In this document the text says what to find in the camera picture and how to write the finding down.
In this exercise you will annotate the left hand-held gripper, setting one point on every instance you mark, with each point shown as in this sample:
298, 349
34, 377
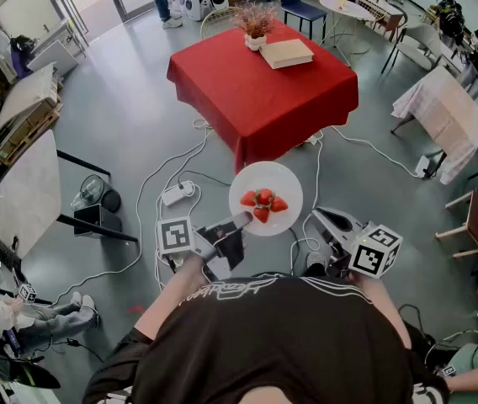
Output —
174, 236

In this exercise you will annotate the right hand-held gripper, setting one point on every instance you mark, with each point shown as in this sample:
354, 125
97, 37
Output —
373, 255

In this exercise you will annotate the red strawberry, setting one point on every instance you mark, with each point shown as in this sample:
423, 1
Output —
247, 199
261, 214
279, 204
265, 195

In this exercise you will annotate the white round plate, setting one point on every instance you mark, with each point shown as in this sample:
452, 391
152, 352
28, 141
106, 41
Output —
272, 175

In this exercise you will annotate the person's right forearm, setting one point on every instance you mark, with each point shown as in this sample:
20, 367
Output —
384, 305

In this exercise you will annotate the person's left forearm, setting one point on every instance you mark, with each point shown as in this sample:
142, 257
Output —
171, 297

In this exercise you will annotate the red tablecloth table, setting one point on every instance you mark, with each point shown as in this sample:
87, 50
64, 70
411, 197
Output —
243, 99

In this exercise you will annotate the person's grey shoe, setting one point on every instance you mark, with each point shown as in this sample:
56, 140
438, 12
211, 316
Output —
317, 263

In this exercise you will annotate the white power strip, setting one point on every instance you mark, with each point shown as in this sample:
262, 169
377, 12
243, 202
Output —
178, 192

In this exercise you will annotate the white power adapter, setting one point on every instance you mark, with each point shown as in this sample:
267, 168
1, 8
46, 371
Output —
423, 166

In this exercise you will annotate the person's black printed t-shirt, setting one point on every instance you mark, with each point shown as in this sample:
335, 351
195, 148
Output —
272, 335

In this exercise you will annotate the black square box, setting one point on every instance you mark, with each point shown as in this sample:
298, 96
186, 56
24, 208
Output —
98, 221

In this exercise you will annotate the light wooden chair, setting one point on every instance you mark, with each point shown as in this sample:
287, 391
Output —
476, 221

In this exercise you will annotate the table with pale pink cloth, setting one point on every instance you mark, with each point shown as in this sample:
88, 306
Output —
441, 112

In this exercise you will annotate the beige closed book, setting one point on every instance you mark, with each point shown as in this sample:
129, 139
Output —
285, 53

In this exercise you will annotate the grey armchair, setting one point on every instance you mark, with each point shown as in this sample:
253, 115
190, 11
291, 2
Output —
420, 46

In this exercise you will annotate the dried reddish plant white vase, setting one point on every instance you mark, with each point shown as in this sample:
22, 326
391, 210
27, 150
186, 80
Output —
256, 21

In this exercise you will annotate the round white side table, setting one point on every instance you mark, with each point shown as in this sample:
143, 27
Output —
346, 11

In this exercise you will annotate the wooden slatted chair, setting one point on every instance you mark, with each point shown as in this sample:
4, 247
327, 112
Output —
380, 11

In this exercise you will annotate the blue chair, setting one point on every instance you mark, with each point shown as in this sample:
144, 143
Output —
298, 4

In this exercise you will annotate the black keyboard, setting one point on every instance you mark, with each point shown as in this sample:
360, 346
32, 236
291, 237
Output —
5, 251

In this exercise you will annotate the wooden pallet with boards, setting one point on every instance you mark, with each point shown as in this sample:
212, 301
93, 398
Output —
28, 107

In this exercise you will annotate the white cabinet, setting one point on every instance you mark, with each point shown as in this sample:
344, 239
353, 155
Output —
54, 56

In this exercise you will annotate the black bag with green stripe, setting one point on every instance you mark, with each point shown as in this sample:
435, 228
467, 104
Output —
20, 373

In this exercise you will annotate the marble table with black frame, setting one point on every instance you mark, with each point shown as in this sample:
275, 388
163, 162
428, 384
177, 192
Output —
28, 192

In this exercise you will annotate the black-framed glass window wall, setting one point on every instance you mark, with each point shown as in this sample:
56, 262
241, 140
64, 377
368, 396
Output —
24, 2

